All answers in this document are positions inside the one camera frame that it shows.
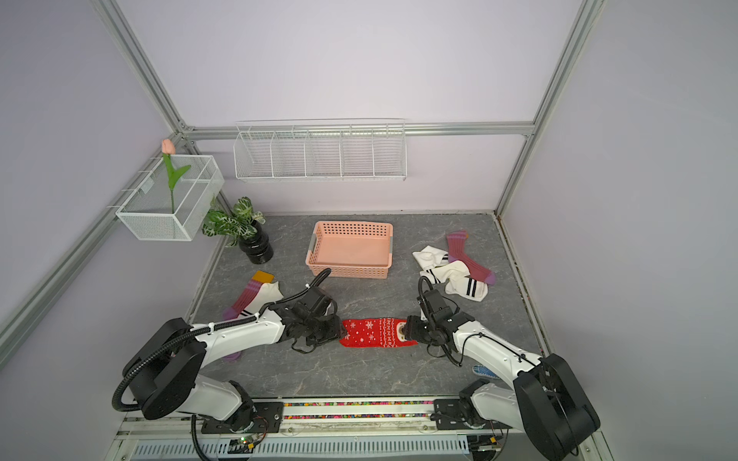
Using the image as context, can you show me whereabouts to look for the pink plastic basket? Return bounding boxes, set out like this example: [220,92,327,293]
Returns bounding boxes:
[306,221,394,280]

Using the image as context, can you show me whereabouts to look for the potted green plant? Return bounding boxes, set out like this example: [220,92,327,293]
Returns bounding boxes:
[202,197,274,264]

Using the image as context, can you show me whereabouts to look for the pink artificial tulip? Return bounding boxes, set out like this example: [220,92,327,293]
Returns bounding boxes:
[161,139,191,213]

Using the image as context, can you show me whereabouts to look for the white sock black stripes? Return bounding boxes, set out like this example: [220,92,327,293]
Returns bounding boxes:
[420,260,488,303]

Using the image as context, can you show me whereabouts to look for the white mesh wall box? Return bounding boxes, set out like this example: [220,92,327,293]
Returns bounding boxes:
[115,155,224,241]

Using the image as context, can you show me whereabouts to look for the purple striped sock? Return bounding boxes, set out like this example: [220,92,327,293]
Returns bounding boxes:
[447,230,497,285]
[221,270,276,361]

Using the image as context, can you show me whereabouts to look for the white wire wall shelf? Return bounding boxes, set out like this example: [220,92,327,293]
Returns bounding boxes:
[234,118,407,182]

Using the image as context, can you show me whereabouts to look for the purple striped sock left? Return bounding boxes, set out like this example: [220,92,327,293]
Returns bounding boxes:
[221,270,276,361]

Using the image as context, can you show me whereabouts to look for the plain white sock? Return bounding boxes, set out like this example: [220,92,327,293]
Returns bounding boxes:
[412,246,450,270]

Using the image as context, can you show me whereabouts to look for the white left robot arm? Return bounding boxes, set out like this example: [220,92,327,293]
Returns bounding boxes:
[111,286,346,432]

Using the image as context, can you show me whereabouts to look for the red christmas sock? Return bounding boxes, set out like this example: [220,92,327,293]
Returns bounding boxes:
[339,318,417,349]

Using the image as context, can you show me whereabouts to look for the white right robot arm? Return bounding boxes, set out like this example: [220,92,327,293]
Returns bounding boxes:
[402,276,602,460]

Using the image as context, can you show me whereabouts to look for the purple striped sock right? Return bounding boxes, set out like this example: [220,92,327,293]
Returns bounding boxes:
[447,230,497,285]

